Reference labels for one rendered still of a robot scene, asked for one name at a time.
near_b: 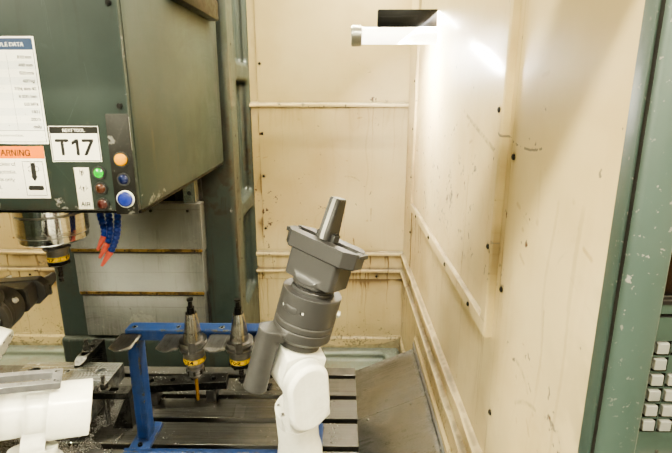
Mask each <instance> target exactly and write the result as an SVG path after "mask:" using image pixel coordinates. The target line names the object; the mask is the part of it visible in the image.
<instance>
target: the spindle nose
mask: <svg viewBox="0 0 672 453"><path fill-rule="evenodd" d="M12 216H13V217H12V218H13V223H14V229H15V235H16V238H17V240H18V244H20V245H22V246H24V247H30V248H44V247H54V246H60V245H65V244H69V243H73V242H76V241H79V240H81V239H83V238H85V237H87V236H88V235H89V233H90V230H89V227H90V224H89V216H88V213H12Z"/></svg>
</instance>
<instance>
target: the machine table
mask: <svg viewBox="0 0 672 453"><path fill-rule="evenodd" d="M24 366H25V365H0V373H4V372H5V373H8V372H12V371H13V372H18V371H19V370H21V369H22V368H23V367H24ZM186 368H187V367H151V366H148V375H149V376H171V375H187V373H185V372H186ZM184 369H185V370H184ZM325 369H326V370H327V373H328V381H329V397H330V400H331V401H332V402H330V414H329V415H328V416H327V417H326V418H325V419H324V420H323V421H322V422H321V423H323V425H324V426H323V428H324V429H323V444H322V450H323V451H322V452H323V453H359V441H358V424H357V400H356V379H355V368H325ZM124 370H125V377H124V379H123V380H122V381H121V383H122V384H121V383H120V384H119V385H118V386H132V385H131V377H130V369H129V366H124ZM152 370H153V371H152ZM154 371H155V372H154ZM160 371H161V372H160ZM163 371H164V372H163ZM206 371H207V372H206ZM151 372H152V373H151ZM157 372H158V373H157ZM212 372H213V373H212ZM153 373H154V374H153ZM159 373H160V374H159ZM161 373H162V374H161ZM164 373H165V374H164ZM217 373H229V381H228V385H227V389H229V390H224V389H220V392H219V396H218V399H217V402H207V400H206V390H199V398H200V400H198V401H197V400H196V390H194V391H182V392H181V391H172V392H163V395H162V399H160V401H159V403H158V405H152V411H153V420H154V421H158V422H163V424H164V425H163V427H162V429H161V430H160V432H159V434H158V436H157V438H156V440H155V442H154V443H153V445H152V447H151V448H155V447H156V448H192V449H278V443H279V441H278V432H277V423H276V415H275V403H276V401H277V400H278V398H279V397H280V396H281V395H283V391H282V390H281V388H280V387H279V385H278V384H277V383H276V381H275V380H274V378H273V377H272V375H270V379H269V383H272V386H271V388H270V389H269V391H266V392H264V393H262V394H252V393H249V392H248V391H246V390H245V389H244V387H243V383H244V382H243V383H240V382H239V370H234V369H233V368H231V367H205V371H204V373H203V374H217ZM272 378H273V379H272ZM236 379H237V380H236ZM271 379H272V380H271ZM235 380H236V381H235ZM231 381H232V382H233V383H232V382H231ZM233 385H234V386H235V387H234V388H233ZM240 385H241V386H240ZM276 387H278V388H276ZM232 389H233V390H232ZM234 389H235V391H234ZM241 389H242V390H241ZM278 389H279V390H278ZM230 390H231V391H230ZM245 391H246V392H245ZM177 392H178V393H179V394H178V393H177ZM187 392H188V393H187ZM280 392H281V393H280ZM173 393H174V394H173ZM182 393H183V394H182ZM269 393H270V395H269ZM271 393H272V394H271ZM239 394H240V395H239ZM273 394H274V395H273ZM164 397H165V398H164ZM241 397H242V398H241ZM234 398H235V399H234ZM236 398H237V399H236ZM272 399H273V400H272ZM250 400H251V401H250ZM334 401H335V402H334ZM207 403H208V404H207ZM214 406H215V407H214ZM155 410H156V411H155ZM199 411H200V412H199ZM186 412H187V413H186ZM95 423H96V425H95ZM97 423H98V422H96V421H92V422H91V424H90V427H91V428H92V427H93V426H97ZM241 423H242V424H241ZM330 423H331V424H330ZM334 423H335V424H334ZM113 425H114V423H113V424H111V425H109V426H106V427H107V428H106V427H101V430H99V429H98V430H97V432H96V431H95V432H96V433H95V432H93V430H92V429H91V428H90V430H91V432H93V433H94V436H93V435H92V434H93V433H92V434H91V435H92V437H90V436H91V435H90V434H88V435H86V436H81V437H80V438H79V440H69V443H66V444H68V446H70V445H71V444H72V445H77V446H78V445H79V444H80V443H79V442H81V441H82V442H83V440H84V439H85V438H86V437H88V436H89V437H88V438H93V439H94V440H93V441H96V442H97V443H96V444H99V445H102V447H103V449H89V451H88V449H87V450H84V451H83V450H82V451H83V452H84V453H104V452H106V453H107V451H108V453H109V450H111V448H112V450H111V452H110V453H123V450H124V448H129V446H130V445H131V443H132V441H133V440H134V438H135V437H136V435H137V426H136V424H135V426H134V427H133V428H122V429H121V428H120V429H119V428H117V429H116V428H112V427H113ZM337 425H338V426H337ZM332 427H333V428H332ZM269 428H270V429H269ZM334 428H336V429H334ZM124 429H125V430H126V431H125V430H124ZM337 429H338V430H337ZM90 430H89V431H90ZM260 430H261V431H262V432H261V431H260ZM267 430H268V431H267ZM122 431H123V432H122ZM174 431H175V432H174ZM91 432H89V433H91ZM98 432H99V433H98ZM165 432H166V433H165ZM329 432H330V434H329ZM105 433H106V434H105ZM335 433H336V434H335ZM121 434H122V435H121ZM172 434H173V435H172ZM120 435H121V437H120V438H119V436H120ZM171 435H172V436H171ZM264 435H265V436H264ZM333 436H334V437H333ZM163 437H164V438H163ZM332 437H333V438H332ZM335 437H336V438H335ZM118 438H119V440H118V442H117V443H116V444H115V442H116V441H115V440H116V439H118ZM157 439H158V440H157ZM330 439H331V440H330ZM110 440H111V441H110ZM274 440H275V441H276V442H275V441H274ZM70 441H71V442H75V441H79V442H77V443H75V444H74V443H70ZM84 441H85V440H84ZM333 441H334V442H333ZM175 442H176V444H175ZM330 442H333V443H330ZM101 443H102V444H101ZM178 443H179V444H178ZM115 448H116V449H115ZM104 449H106V450H107V451H106V450H105V451H104ZM86 451H87V452H86Z"/></svg>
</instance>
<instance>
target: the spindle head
mask: <svg viewBox="0 0 672 453"><path fill-rule="evenodd" d="M218 19H219V17H218V2H217V0H0V36H33V38H34V45H35V52H36V58H37V65H38V72H39V78H40V85H41V92H42V99H43V105H44V112H45V119H46V125H47V132H48V126H98V129H99V137H100V145H101V153H102V161H103V162H53V159H52V152H51V145H50V138H49V132H48V139H49V144H0V146H43V148H44V154H45V161H46V167H47V174H48V180H49V187H50V193H51V198H0V213H116V204H115V196H114V187H113V179H112V171H111V162H110V154H109V145H108V137H107V128H106V120H105V114H128V116H129V124H130V133H131V143H132V154H133V163H134V173H135V182H136V191H137V201H138V210H139V213H143V212H145V211H146V210H148V209H150V208H151V207H153V206H155V205H156V204H158V203H160V202H161V201H163V200H164V199H166V198H168V197H169V196H171V195H173V194H174V193H176V192H178V191H179V190H181V189H183V188H184V187H186V186H188V185H189V184H191V183H193V182H194V181H196V180H198V179H199V178H201V177H203V176H204V175H206V174H208V173H209V172H211V171H213V170H214V169H216V168H218V167H219V166H221V165H223V143H222V126H221V109H220V92H219V75H218V58H217V41H216V24H215V21H218ZM96 166H101V167H103V168H104V169H105V171H106V176H105V178H103V179H101V180H98V179H96V178H94V177H93V175H92V169H93V168H94V167H96ZM73 167H89V174H90V181H91V189H92V197H93V205H94V209H79V205H78V198H77V190H76V183H75V176H74V169H73ZM98 182H103V183H105V184H106V185H107V187H108V191H107V193H106V194H105V195H98V194H97V193H96V192H95V191H94V185H95V184H96V183H98ZM99 198H106V199H107V200H108V201H109V203H110V206H109V208H108V209H107V210H105V211H101V210H99V209H98V208H97V206H96V201H97V199H99Z"/></svg>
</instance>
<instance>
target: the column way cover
mask: <svg viewBox="0 0 672 453"><path fill-rule="evenodd" d="M96 214H97V213H88V216H89V224H90V227H89V230H90V233H89V235H88V236H87V237H85V238H83V239H81V240H79V241H76V242H73V243H71V247H70V249H71V252H73V253H74V257H75V264H76V271H77V278H78V285H79V292H80V294H81V295H83V302H84V309H85V316H86V323H87V330H88V335H120V334H122V333H125V329H126V328H127V327H128V326H129V325H130V324H131V323H132V322H148V323H184V321H185V312H187V306H188V302H187V301H186V299H187V298H189V297H192V298H193V301H192V305H193V306H194V310H195V311H196V312H197V316H198V320H199V323H209V314H208V301H207V291H208V279H207V265H206V251H205V249H206V248H207V241H206V227H205V213H204V201H198V202H197V203H184V201H161V202H160V203H158V204H156V205H155V206H153V207H151V208H150V209H148V210H146V211H145V212H143V213H139V214H120V215H121V217H122V218H121V221H122V222H121V225H122V226H121V227H120V228H121V231H120V233H121V235H120V239H119V240H118V241H119V243H118V244H117V248H115V252H113V255H112V256H111V258H110V259H109V260H108V261H107V262H106V263H105V265H104V266H103V267H102V266H100V265H101V263H102V260H103V258H104V256H105V254H106V253H105V254H104V255H103V256H102V258H101V259H100V258H98V257H99V254H100V252H101V249H102V247H103V245H102V247H101V248H100V250H99V251H97V250H96V248H97V245H98V242H99V239H100V235H101V229H100V225H99V221H98V220H97V218H98V217H97V216H96Z"/></svg>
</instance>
